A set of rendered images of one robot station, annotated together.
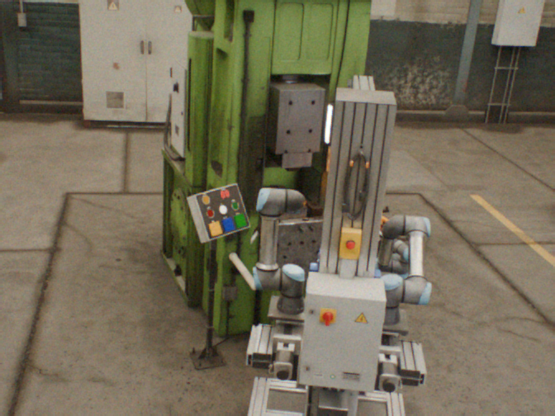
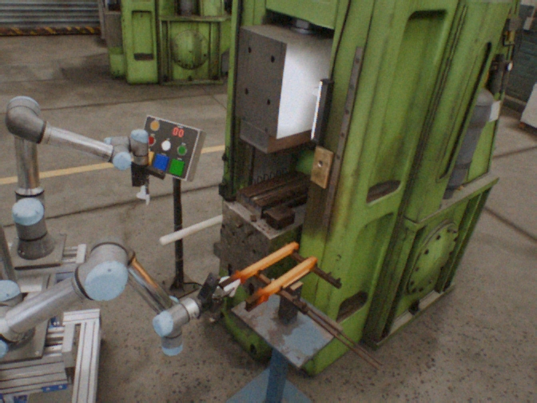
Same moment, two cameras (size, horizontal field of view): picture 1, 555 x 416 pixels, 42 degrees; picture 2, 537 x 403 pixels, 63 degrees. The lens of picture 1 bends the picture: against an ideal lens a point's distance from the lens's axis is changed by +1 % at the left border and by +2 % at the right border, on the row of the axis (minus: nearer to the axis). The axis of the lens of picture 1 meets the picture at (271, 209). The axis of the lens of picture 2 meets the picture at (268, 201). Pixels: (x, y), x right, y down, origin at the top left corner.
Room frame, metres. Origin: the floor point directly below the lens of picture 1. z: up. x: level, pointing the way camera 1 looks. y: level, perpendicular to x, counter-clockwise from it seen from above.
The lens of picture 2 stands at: (3.69, -1.90, 2.15)
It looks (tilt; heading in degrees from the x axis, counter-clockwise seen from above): 32 degrees down; 69
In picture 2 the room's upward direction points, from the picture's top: 6 degrees clockwise
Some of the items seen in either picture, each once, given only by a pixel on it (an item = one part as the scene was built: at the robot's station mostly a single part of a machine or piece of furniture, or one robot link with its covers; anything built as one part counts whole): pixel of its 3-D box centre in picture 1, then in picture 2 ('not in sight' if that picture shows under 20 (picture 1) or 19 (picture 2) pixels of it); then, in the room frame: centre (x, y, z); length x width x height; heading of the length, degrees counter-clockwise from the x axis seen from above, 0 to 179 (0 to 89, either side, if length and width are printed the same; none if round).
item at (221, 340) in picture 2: not in sight; (231, 336); (4.24, -0.16, 0.01); 0.58 x 0.39 x 0.01; 112
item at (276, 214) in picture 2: (314, 209); (280, 217); (4.41, -0.28, 0.95); 0.12 x 0.08 x 0.06; 22
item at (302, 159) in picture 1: (284, 150); (287, 127); (4.48, -0.06, 1.32); 0.42 x 0.20 x 0.10; 22
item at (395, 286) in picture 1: (391, 289); (1, 303); (3.27, -0.64, 0.98); 0.13 x 0.12 x 0.14; 85
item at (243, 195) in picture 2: (280, 201); (279, 190); (4.48, -0.06, 0.96); 0.42 x 0.20 x 0.09; 22
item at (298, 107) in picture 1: (293, 113); (300, 79); (4.49, -0.10, 1.56); 0.42 x 0.39 x 0.40; 22
